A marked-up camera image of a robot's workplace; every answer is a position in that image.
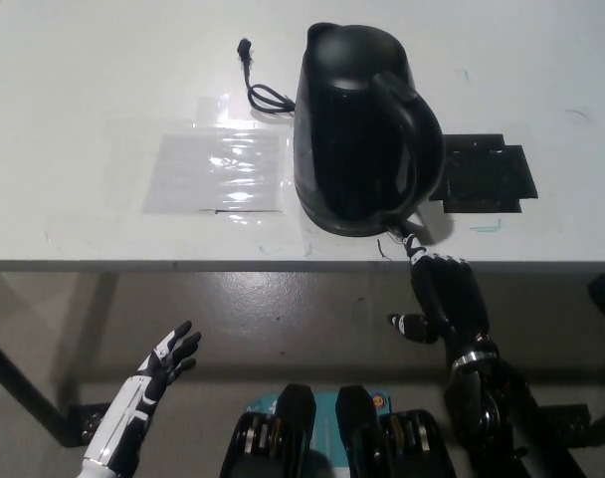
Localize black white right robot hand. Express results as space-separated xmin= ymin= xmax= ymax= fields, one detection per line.
xmin=387 ymin=228 xmax=499 ymax=368

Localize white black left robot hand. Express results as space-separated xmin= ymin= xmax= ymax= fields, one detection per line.
xmin=80 ymin=320 xmax=203 ymax=472

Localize black electric kettle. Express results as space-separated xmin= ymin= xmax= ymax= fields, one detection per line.
xmin=291 ymin=22 xmax=445 ymax=238

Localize black robot body teal tops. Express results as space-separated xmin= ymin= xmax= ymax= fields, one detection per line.
xmin=217 ymin=382 xmax=458 ymax=478

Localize large transparent plastic sheet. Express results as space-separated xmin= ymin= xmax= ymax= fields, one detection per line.
xmin=140 ymin=129 xmax=290 ymax=218

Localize black power cord with plug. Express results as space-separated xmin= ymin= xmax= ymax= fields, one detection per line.
xmin=236 ymin=39 xmax=298 ymax=118

